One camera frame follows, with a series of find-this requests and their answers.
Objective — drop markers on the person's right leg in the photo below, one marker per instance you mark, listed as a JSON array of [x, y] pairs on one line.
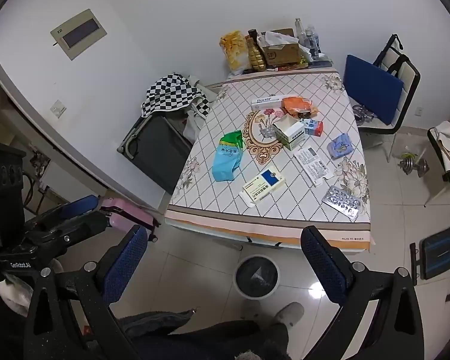
[[228, 341]]

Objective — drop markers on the yellow snack bag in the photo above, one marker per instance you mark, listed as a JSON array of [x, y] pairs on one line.
[[234, 50]]

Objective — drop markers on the white table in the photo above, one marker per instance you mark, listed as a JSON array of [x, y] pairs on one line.
[[202, 231]]

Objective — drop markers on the black blue fitness board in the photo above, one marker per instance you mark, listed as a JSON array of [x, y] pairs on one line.
[[442, 251]]

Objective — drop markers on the beige electrical panel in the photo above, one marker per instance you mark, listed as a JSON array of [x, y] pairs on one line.
[[78, 32]]

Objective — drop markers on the metal dumbbell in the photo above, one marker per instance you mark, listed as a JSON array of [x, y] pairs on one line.
[[412, 165]]

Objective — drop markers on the black white checkered cloth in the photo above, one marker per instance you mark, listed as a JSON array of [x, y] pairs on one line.
[[168, 90]]

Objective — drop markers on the small blue red box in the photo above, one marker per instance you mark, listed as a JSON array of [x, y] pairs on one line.
[[313, 127]]

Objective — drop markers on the diamond patterned tablecloth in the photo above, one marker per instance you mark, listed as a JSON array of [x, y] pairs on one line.
[[270, 198]]

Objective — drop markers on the green blue packet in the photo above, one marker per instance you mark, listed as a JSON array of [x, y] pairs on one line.
[[227, 157]]

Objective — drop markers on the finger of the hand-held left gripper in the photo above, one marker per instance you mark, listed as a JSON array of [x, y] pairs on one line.
[[88, 225], [78, 205]]

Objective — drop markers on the long white toothpaste box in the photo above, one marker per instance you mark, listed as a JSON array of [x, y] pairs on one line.
[[270, 101]]

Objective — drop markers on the blue cushion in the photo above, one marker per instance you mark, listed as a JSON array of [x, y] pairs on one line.
[[371, 86]]

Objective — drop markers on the grey slipper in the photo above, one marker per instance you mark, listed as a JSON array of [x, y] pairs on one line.
[[289, 314], [253, 310]]

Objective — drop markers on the white blue medicine box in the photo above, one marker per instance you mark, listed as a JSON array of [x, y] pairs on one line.
[[264, 186]]

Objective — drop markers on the white round trash bin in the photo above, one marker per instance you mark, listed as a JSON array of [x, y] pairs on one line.
[[257, 277]]

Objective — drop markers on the small purple blue pouch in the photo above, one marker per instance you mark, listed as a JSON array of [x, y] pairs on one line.
[[340, 146]]

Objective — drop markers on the white green medicine box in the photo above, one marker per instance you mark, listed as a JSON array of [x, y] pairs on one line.
[[290, 135]]

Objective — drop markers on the grey jacket hem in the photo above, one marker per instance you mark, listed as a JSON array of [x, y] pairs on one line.
[[153, 320]]

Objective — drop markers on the large silver blister pack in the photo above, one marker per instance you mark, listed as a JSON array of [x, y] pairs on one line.
[[341, 202]]

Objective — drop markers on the golden bottle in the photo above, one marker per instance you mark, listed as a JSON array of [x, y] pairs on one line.
[[255, 57]]

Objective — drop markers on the orange snack packet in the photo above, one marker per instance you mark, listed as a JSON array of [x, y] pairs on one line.
[[294, 105]]

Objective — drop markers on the white wall socket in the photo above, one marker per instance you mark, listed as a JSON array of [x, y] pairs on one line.
[[58, 108]]

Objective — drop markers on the grey left slipper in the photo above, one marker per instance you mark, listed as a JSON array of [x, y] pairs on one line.
[[253, 310]]

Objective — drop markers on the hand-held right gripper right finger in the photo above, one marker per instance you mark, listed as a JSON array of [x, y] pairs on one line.
[[324, 264]]

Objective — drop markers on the small silver blister pack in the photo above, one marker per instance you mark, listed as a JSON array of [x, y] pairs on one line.
[[267, 131]]

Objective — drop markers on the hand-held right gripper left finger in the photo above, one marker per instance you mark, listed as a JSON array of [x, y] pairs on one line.
[[125, 264]]

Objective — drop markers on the clear plastic bottle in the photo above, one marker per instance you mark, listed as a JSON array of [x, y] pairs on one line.
[[313, 41], [300, 32]]

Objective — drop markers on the pink suitcase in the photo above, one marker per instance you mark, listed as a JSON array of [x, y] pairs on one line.
[[127, 214]]

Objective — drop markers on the grey right slipper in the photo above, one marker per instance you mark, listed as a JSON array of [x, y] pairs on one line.
[[289, 314]]

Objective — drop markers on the brown cardboard box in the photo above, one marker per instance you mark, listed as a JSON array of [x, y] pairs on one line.
[[282, 54]]

